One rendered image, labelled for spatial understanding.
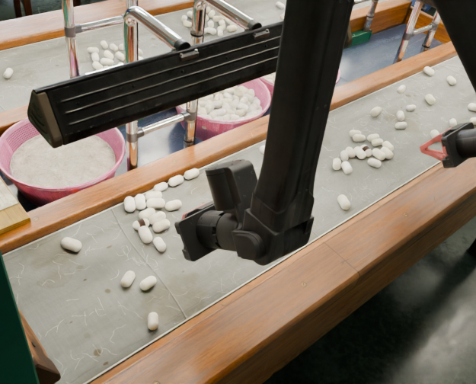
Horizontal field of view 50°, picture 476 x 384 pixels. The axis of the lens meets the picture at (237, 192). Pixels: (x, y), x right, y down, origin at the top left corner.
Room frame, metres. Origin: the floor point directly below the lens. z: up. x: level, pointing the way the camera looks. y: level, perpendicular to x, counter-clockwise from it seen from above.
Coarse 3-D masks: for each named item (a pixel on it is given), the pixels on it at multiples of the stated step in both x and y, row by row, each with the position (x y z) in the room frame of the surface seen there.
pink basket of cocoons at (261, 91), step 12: (252, 84) 1.25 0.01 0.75; (264, 96) 1.19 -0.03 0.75; (180, 108) 1.05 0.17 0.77; (264, 108) 1.14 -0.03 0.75; (204, 120) 1.02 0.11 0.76; (216, 120) 1.02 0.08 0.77; (228, 120) 1.03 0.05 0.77; (240, 120) 1.04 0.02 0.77; (252, 120) 1.07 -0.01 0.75; (204, 132) 1.04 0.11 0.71; (216, 132) 1.04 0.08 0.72
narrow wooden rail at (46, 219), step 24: (384, 72) 1.41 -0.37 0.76; (408, 72) 1.45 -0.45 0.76; (336, 96) 1.23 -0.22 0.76; (360, 96) 1.29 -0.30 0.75; (264, 120) 1.06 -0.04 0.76; (216, 144) 0.93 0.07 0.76; (240, 144) 0.95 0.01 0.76; (144, 168) 0.81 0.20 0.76; (168, 168) 0.82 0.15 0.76; (192, 168) 0.85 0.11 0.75; (96, 192) 0.72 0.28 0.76; (120, 192) 0.73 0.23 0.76; (144, 192) 0.76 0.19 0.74; (48, 216) 0.63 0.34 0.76; (72, 216) 0.65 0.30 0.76; (0, 240) 0.56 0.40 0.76; (24, 240) 0.58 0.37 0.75
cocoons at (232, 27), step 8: (208, 8) 1.66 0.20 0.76; (280, 8) 1.80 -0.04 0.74; (184, 16) 1.58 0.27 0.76; (216, 16) 1.61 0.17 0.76; (224, 16) 1.63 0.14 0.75; (280, 16) 1.71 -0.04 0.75; (184, 24) 1.53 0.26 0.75; (208, 24) 1.56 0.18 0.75; (224, 24) 1.57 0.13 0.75; (232, 24) 1.58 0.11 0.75; (208, 32) 1.52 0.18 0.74; (104, 40) 1.33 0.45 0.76; (88, 48) 1.27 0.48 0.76; (96, 48) 1.28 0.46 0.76; (104, 48) 1.31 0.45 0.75; (112, 48) 1.31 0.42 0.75; (120, 48) 1.32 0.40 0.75; (96, 56) 1.24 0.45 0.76; (112, 56) 1.26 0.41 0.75; (120, 56) 1.26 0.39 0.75; (96, 64) 1.20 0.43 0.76; (104, 64) 1.22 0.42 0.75; (112, 64) 1.23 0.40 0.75; (8, 72) 1.09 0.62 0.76
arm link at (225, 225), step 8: (224, 216) 0.50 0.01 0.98; (232, 216) 0.49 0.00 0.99; (224, 224) 0.49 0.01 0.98; (232, 224) 0.48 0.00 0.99; (216, 232) 0.48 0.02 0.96; (224, 232) 0.47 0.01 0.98; (224, 240) 0.47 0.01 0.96; (232, 240) 0.46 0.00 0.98; (224, 248) 0.48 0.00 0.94; (232, 248) 0.46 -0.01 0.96
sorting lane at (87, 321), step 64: (448, 64) 1.59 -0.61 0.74; (384, 128) 1.16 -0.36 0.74; (448, 128) 1.21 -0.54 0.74; (192, 192) 0.79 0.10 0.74; (320, 192) 0.86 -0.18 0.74; (384, 192) 0.90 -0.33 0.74; (64, 256) 0.57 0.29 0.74; (128, 256) 0.59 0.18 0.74; (64, 320) 0.44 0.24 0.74; (128, 320) 0.46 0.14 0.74
